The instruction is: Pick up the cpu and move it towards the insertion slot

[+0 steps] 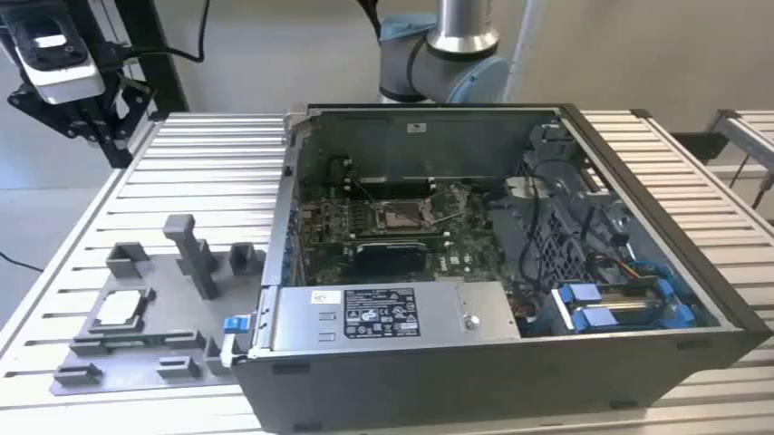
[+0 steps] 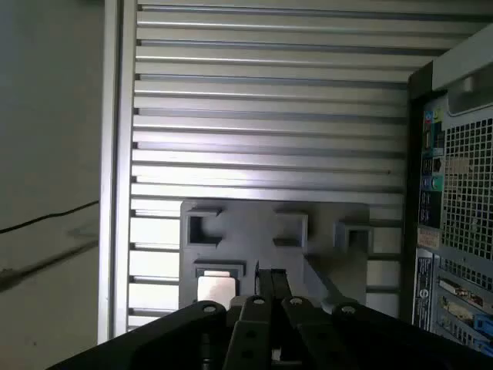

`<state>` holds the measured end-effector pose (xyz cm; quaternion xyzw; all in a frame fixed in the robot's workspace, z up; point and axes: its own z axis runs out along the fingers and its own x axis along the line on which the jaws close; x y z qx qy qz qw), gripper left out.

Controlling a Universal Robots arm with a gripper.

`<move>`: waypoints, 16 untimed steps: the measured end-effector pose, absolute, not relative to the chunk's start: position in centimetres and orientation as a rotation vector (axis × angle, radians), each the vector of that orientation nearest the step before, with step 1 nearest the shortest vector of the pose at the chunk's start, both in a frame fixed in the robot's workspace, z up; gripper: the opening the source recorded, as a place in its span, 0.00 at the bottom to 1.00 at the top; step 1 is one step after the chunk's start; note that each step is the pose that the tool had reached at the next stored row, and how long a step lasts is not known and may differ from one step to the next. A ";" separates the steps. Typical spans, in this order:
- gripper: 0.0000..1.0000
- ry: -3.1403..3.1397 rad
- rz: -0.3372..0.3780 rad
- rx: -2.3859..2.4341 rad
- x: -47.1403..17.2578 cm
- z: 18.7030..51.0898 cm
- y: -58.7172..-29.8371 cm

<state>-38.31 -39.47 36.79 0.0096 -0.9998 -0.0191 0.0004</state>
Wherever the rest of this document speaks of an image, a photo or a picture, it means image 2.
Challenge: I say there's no thin black cable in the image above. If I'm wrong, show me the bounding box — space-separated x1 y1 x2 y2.
0 199 99 234

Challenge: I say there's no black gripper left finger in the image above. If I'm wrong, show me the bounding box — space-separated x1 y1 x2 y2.
49 261 274 370

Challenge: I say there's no open PC case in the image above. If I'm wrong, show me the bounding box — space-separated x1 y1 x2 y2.
399 25 493 350

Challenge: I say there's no grey plastic parts rack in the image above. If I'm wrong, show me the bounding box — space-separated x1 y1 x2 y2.
179 198 371 315

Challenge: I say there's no silver CPU with green edge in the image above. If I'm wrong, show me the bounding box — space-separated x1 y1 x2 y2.
196 269 236 302

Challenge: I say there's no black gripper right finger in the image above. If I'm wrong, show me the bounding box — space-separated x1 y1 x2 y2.
271 268 493 370

